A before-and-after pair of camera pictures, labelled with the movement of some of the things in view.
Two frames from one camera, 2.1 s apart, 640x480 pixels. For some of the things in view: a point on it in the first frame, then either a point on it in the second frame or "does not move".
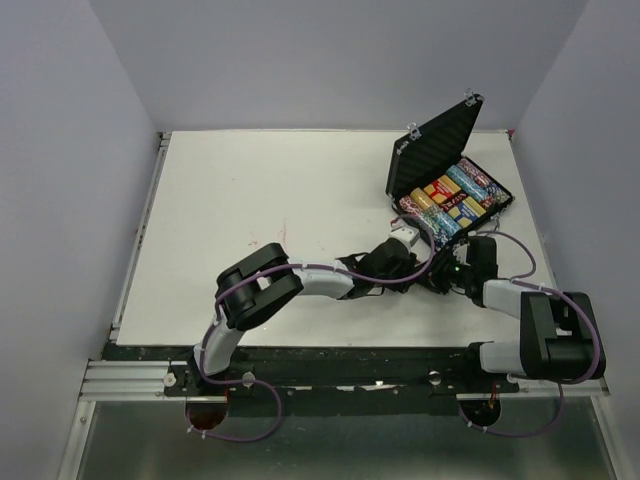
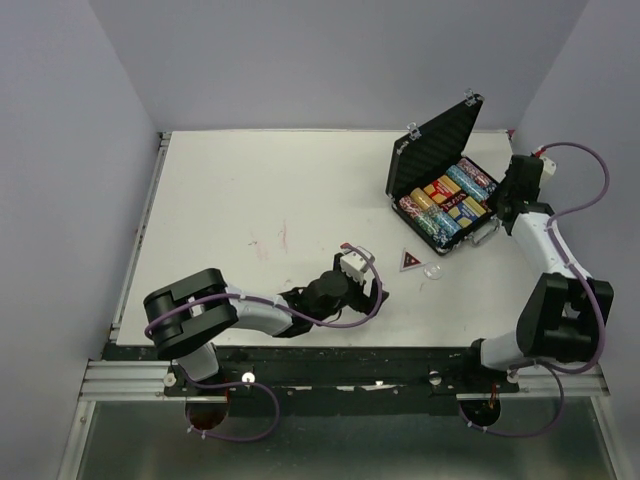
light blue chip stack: x=476 y=189 does not move
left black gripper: x=406 y=268 -> x=362 y=303
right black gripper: x=435 y=281 -> x=502 y=185
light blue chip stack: x=465 y=182 does not move
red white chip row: x=410 y=205 does not move
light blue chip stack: x=447 y=223 does not move
